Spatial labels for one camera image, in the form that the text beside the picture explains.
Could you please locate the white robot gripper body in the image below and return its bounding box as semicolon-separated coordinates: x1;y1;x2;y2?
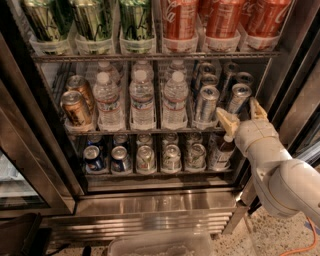
235;119;291;177

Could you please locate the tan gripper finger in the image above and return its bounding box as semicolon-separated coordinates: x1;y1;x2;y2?
216;107;240;138
249;97;268;120

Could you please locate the redbull can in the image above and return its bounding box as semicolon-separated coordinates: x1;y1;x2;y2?
193;74;219;100
235;72;254;87
218;61;239;101
191;61;216;90
227;83;252;114
195;85;220;123

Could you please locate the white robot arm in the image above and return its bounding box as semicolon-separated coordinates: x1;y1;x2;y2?
216;97;320;226

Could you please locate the front right sprite can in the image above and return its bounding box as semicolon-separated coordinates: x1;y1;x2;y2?
185;143;206;172

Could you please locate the sprite can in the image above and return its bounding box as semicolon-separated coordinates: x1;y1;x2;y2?
162;144;182;173
136;145;156;174
185;143;206;172

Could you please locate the front middle sprite can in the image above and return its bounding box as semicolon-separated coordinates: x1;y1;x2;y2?
162;144;182;173

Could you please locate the front left sprite can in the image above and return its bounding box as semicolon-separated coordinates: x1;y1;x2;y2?
136;145;156;174

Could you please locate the right coca-cola can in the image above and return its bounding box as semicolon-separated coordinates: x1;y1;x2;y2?
246;0;291;50

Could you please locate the coca-cola can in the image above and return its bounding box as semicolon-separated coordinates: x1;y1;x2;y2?
203;0;245;52
246;0;291;50
160;0;199;52

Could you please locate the middle coca-cola can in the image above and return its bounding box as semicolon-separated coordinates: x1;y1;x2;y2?
203;0;245;52

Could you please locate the left coca-cola can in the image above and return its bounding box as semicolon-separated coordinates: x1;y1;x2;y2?
160;0;199;52

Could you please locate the front right pepsi can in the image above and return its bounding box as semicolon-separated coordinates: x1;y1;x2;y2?
111;146;132;174

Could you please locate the pepsi can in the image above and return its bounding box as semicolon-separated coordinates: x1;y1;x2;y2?
111;146;132;174
83;145;105;171

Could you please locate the stainless steel fridge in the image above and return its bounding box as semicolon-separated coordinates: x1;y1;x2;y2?
0;0;320;244

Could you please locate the right green can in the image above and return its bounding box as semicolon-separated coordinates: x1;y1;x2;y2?
119;0;154;54

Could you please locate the green can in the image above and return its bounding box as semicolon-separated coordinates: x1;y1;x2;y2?
20;0;73;55
119;0;154;54
69;0;114;55

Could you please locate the front left pepsi can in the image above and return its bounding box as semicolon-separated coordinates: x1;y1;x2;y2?
83;145;105;171

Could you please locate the rear gold can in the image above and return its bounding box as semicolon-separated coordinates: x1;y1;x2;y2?
66;75;95;113

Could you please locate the gold can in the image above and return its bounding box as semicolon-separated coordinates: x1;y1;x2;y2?
60;90;91;127
66;75;95;113

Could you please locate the front gold can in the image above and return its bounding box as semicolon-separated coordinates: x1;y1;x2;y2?
60;90;91;127

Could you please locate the middle green can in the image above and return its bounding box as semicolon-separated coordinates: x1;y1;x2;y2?
69;0;114;55

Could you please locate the left green can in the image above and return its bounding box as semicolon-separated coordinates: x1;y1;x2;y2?
20;0;73;55

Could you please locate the brown drink bottle white cap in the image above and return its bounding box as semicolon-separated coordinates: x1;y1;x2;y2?
208;134;235;171

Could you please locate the front right water bottle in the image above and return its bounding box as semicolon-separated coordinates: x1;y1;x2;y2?
162;71;189;130

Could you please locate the water bottle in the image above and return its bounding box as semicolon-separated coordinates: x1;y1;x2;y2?
131;60;154;81
93;72;125;132
164;60;187;81
97;61;121;86
162;71;189;130
129;70;155;130

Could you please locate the rear right water bottle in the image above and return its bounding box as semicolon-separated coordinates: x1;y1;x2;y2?
164;60;187;81

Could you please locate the front middle water bottle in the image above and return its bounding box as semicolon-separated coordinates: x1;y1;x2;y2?
129;70;155;130

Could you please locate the rear middle water bottle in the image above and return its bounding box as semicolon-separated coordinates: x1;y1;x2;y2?
131;60;154;81

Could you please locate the front left water bottle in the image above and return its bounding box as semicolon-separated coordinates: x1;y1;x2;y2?
93;72;125;132

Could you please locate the clear plastic bin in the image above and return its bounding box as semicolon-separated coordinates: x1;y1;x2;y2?
108;231;215;256

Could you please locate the rear left water bottle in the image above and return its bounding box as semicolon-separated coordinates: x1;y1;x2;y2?
97;61;121;86

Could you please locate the orange cable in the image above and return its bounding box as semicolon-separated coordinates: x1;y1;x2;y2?
278;217;318;256

